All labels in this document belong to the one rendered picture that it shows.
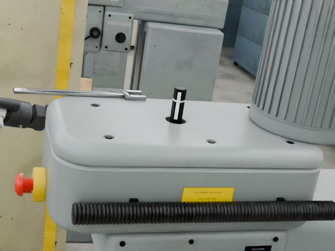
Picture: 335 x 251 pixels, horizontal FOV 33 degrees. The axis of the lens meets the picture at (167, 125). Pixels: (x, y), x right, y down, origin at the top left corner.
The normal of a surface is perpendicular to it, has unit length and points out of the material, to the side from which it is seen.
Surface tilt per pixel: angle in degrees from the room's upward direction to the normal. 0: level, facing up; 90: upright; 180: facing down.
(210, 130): 0
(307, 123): 90
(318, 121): 90
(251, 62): 90
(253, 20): 90
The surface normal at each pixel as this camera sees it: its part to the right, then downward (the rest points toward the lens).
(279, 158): 0.30, -0.08
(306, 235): 0.26, 0.38
